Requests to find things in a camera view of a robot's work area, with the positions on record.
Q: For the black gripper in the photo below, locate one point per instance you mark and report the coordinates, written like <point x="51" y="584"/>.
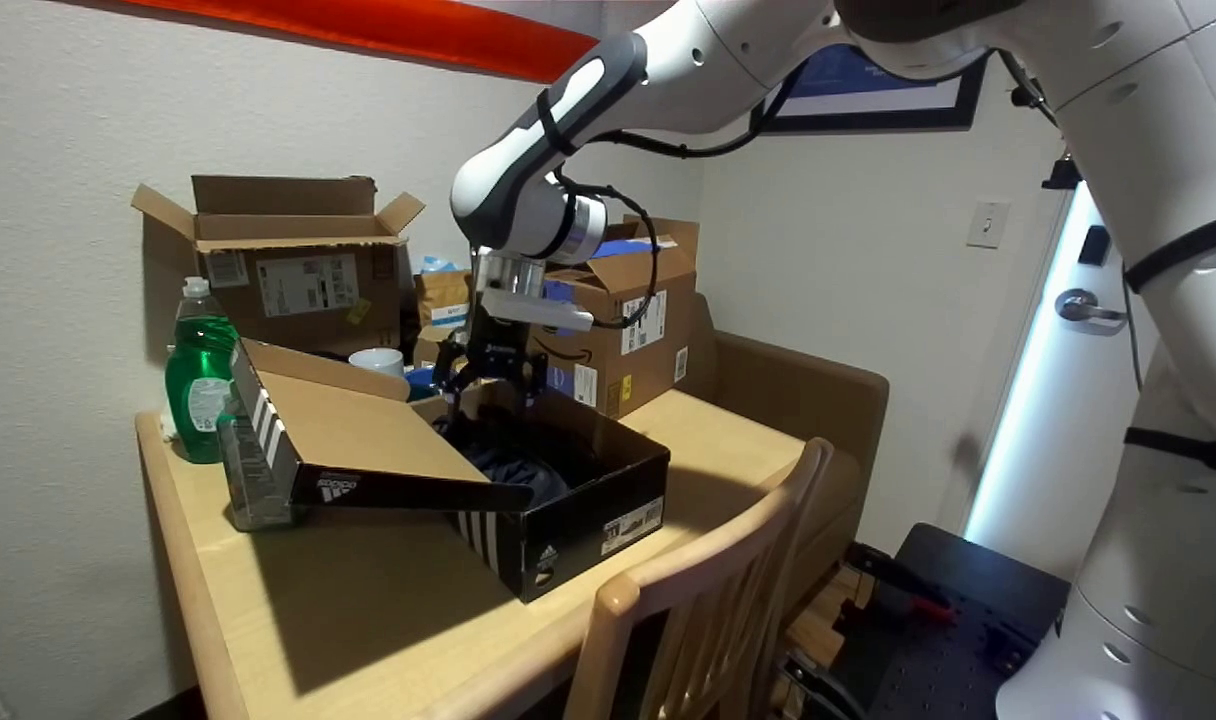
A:
<point x="502" y="347"/>

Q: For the black white-striped shoe box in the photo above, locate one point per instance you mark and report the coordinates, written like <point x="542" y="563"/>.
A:
<point x="370" y="443"/>

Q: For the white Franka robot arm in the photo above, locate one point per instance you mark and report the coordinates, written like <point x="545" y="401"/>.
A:
<point x="1170" y="266"/>

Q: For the small cardboard box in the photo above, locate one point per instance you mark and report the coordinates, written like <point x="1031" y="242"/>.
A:
<point x="443" y="315"/>

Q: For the Amazon cardboard box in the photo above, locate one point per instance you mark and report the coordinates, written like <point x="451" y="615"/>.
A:
<point x="634" y="334"/>

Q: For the large open cardboard box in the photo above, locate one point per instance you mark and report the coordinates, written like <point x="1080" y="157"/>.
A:
<point x="289" y="274"/>

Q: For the blue cup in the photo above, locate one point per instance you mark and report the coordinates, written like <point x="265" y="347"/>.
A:
<point x="423" y="383"/>

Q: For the white bowl-shaped cup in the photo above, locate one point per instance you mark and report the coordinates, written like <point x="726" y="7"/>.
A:
<point x="378" y="360"/>

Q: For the green dish soap bottle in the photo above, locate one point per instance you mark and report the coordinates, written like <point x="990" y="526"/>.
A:
<point x="202" y="383"/>

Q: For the brown wooden chair back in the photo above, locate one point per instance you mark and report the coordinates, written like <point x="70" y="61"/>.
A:
<point x="714" y="584"/>

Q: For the red black clamp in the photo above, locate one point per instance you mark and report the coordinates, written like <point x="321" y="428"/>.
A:
<point x="908" y="595"/>

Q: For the black framed blue picture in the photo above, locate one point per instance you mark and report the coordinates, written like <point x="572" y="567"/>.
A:
<point x="891" y="103"/>

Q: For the black door lock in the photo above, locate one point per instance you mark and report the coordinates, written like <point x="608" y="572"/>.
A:
<point x="1097" y="247"/>

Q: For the red wall banner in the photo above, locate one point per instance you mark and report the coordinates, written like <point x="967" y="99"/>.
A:
<point x="370" y="31"/>

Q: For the white light switch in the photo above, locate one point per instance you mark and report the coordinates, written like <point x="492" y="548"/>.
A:
<point x="990" y="226"/>

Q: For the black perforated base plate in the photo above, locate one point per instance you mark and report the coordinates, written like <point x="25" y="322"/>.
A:
<point x="982" y="584"/>

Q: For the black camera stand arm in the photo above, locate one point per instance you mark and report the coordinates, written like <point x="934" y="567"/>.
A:
<point x="1063" y="172"/>

